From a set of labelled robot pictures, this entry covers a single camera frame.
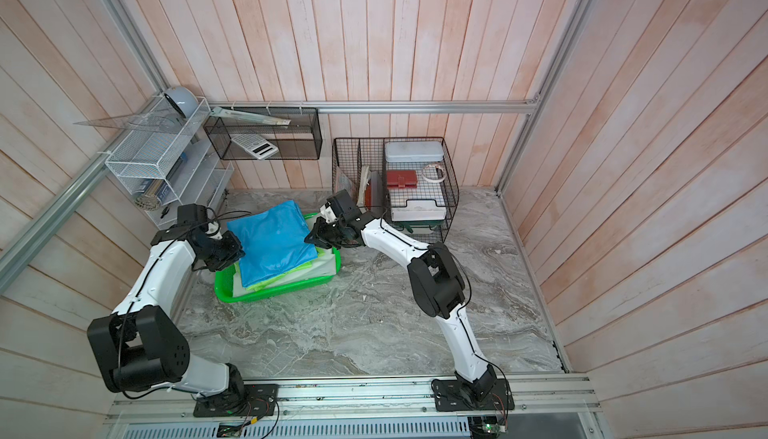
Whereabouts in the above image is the grey tape roll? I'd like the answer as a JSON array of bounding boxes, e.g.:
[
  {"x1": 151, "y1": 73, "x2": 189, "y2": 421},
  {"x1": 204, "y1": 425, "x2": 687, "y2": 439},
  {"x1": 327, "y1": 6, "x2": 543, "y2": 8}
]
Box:
[{"x1": 163, "y1": 86, "x2": 199, "y2": 119}]

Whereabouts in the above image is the black wire wall basket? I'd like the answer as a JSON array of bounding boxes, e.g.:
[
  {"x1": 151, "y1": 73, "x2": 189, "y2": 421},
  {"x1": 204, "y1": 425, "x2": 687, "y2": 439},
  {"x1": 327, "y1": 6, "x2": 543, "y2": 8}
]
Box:
[{"x1": 203, "y1": 106, "x2": 323, "y2": 161}]

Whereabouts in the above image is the green plastic perforated basket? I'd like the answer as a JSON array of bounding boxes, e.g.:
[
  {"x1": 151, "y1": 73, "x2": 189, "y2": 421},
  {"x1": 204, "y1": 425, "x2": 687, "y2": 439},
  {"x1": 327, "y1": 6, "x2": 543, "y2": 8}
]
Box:
[{"x1": 214, "y1": 212, "x2": 343, "y2": 305}]

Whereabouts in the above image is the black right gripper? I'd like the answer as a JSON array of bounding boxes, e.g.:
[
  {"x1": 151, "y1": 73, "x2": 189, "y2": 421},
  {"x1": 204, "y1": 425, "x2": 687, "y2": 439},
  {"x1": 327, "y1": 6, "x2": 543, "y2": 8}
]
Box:
[{"x1": 303, "y1": 217, "x2": 349, "y2": 250}]

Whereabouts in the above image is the red wallet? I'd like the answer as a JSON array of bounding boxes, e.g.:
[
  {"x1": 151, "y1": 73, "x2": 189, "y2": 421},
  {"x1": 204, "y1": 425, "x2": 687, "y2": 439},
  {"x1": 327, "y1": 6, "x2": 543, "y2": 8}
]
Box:
[{"x1": 386, "y1": 169, "x2": 418, "y2": 189}]

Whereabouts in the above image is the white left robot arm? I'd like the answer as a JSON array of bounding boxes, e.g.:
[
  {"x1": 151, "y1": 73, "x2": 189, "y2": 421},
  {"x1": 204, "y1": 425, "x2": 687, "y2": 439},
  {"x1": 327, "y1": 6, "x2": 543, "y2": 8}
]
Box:
[{"x1": 87, "y1": 204, "x2": 279, "y2": 422}]

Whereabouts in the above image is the white raincoat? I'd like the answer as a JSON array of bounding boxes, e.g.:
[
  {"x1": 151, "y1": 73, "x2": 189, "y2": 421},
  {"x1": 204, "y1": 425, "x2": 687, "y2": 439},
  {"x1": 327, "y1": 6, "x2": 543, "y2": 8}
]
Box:
[{"x1": 233, "y1": 248, "x2": 339, "y2": 297}]

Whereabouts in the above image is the clear straight ruler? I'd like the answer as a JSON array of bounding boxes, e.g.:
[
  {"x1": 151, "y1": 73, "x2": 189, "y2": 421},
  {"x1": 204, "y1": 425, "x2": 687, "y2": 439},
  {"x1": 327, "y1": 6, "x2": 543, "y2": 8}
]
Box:
[{"x1": 210, "y1": 107, "x2": 291, "y2": 126}]

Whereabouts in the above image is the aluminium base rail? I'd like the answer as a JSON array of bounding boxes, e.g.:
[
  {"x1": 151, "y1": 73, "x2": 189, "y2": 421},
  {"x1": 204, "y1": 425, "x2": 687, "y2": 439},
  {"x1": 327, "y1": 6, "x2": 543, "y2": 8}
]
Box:
[{"x1": 99, "y1": 374, "x2": 612, "y2": 438}]

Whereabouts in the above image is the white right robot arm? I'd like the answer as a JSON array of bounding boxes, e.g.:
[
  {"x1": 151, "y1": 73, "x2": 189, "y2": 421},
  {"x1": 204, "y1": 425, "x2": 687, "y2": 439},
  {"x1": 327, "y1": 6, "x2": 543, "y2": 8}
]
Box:
[{"x1": 305, "y1": 190, "x2": 514, "y2": 413}]

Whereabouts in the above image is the light green raincoat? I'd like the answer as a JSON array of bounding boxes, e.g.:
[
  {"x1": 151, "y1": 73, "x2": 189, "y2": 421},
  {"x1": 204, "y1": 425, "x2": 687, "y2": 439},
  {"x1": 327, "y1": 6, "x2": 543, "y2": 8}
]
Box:
[{"x1": 246, "y1": 259, "x2": 319, "y2": 292}]

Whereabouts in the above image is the white wire mesh shelf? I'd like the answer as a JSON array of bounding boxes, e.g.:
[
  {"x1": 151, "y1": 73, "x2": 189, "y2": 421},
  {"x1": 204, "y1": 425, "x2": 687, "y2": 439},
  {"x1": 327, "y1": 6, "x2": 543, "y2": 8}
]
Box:
[{"x1": 106, "y1": 96, "x2": 234, "y2": 229}]

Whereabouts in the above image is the blue raincoat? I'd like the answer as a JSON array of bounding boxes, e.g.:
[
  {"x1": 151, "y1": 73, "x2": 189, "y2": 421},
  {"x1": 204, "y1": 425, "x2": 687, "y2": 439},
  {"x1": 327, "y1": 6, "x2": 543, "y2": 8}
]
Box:
[{"x1": 227, "y1": 200, "x2": 318, "y2": 289}]

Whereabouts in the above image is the clear plastic triangle ruler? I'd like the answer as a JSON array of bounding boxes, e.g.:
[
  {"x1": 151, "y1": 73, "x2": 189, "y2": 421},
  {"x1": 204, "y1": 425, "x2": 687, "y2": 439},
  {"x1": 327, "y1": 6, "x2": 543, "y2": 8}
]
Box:
[{"x1": 75, "y1": 110, "x2": 186, "y2": 134}]

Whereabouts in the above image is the black wire desk organizer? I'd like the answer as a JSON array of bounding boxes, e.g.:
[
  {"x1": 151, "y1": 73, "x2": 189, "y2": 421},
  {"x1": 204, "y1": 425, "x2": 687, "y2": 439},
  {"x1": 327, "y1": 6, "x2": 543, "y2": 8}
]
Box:
[{"x1": 331, "y1": 136, "x2": 460, "y2": 242}]

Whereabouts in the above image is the white plastic pencil case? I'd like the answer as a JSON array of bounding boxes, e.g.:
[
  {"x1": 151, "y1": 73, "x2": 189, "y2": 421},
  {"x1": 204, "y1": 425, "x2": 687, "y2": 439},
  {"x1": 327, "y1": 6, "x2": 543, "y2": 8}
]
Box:
[{"x1": 384, "y1": 140, "x2": 444, "y2": 163}]

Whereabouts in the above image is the white calculator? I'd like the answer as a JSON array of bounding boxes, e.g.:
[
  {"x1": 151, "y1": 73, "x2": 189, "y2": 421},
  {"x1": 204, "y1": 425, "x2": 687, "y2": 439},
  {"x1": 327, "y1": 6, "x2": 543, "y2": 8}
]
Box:
[{"x1": 231, "y1": 133, "x2": 279, "y2": 160}]

